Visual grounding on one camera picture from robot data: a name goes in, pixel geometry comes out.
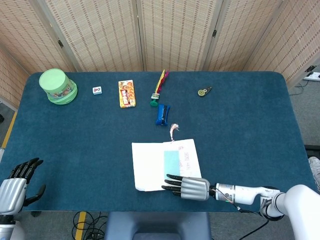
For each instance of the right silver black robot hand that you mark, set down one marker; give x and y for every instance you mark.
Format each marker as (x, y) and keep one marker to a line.
(195, 188)

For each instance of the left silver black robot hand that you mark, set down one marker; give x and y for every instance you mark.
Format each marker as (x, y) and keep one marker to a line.
(11, 195)

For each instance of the blue bookmark with pink tassel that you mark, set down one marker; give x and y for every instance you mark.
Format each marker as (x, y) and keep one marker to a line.
(172, 162)

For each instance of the white notebook with yellow spine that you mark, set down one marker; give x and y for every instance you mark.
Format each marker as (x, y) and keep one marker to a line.
(147, 165)

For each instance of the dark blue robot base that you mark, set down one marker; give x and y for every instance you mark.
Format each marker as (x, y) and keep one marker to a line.
(157, 225)

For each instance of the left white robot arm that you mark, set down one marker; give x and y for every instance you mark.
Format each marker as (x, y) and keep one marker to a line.
(8, 227)

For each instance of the blue table cloth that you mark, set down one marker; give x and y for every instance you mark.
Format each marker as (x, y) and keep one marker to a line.
(87, 140)

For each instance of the colourful feather shuttlecock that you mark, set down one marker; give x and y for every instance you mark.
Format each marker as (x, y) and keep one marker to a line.
(156, 96)

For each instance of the yellow snack box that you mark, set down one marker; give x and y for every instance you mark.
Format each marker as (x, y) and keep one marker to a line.
(127, 93)

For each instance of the green plastic container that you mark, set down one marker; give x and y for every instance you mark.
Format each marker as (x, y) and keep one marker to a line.
(56, 85)

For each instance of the white sneaker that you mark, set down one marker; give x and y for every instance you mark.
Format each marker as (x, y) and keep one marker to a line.
(315, 170)

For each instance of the white mahjong tile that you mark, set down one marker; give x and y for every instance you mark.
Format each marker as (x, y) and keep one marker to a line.
(97, 90)

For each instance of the black screen hinge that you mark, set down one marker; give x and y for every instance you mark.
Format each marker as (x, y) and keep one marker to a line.
(214, 33)
(311, 68)
(60, 43)

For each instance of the woven bamboo folding screen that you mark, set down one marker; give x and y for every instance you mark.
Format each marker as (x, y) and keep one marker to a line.
(175, 32)

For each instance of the white power strip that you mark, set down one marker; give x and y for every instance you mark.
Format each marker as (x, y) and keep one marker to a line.
(312, 76)

